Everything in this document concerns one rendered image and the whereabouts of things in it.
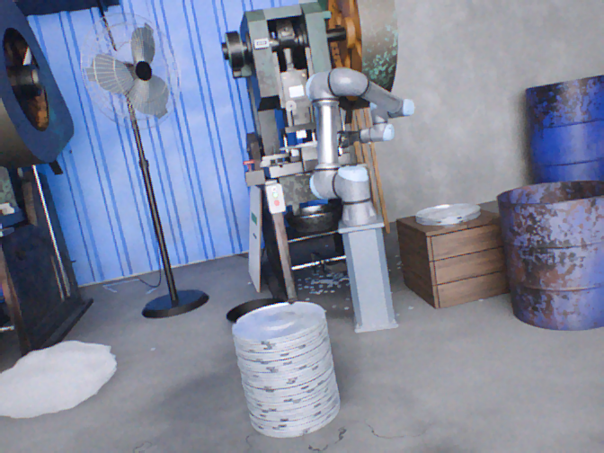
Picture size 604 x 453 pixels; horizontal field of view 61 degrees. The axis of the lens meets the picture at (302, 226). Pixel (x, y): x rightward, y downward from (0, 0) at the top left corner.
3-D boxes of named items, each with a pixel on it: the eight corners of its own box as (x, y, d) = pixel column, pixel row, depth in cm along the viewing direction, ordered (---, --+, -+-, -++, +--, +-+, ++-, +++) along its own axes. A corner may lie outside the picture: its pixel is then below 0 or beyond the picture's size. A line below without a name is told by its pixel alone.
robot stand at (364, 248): (398, 327, 212) (384, 222, 204) (354, 333, 215) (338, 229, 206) (395, 311, 231) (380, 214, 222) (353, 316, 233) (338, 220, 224)
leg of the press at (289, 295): (300, 304, 262) (268, 128, 246) (278, 308, 261) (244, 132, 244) (276, 263, 352) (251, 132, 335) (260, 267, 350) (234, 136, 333)
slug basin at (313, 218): (353, 226, 277) (350, 208, 275) (292, 238, 272) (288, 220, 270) (337, 217, 310) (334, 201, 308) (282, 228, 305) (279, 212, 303)
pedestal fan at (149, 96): (228, 308, 274) (164, -3, 245) (104, 336, 264) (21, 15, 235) (221, 259, 395) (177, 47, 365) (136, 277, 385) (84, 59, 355)
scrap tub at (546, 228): (656, 315, 184) (651, 184, 175) (552, 342, 177) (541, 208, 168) (574, 285, 224) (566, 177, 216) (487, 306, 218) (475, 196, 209)
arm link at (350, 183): (359, 201, 204) (354, 167, 202) (333, 202, 213) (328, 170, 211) (377, 195, 212) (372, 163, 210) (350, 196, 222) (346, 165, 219)
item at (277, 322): (333, 301, 167) (333, 298, 167) (311, 340, 140) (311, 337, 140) (252, 306, 175) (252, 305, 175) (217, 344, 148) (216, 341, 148)
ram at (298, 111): (317, 121, 269) (307, 64, 263) (289, 127, 267) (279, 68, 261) (310, 123, 286) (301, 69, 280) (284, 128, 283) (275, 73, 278)
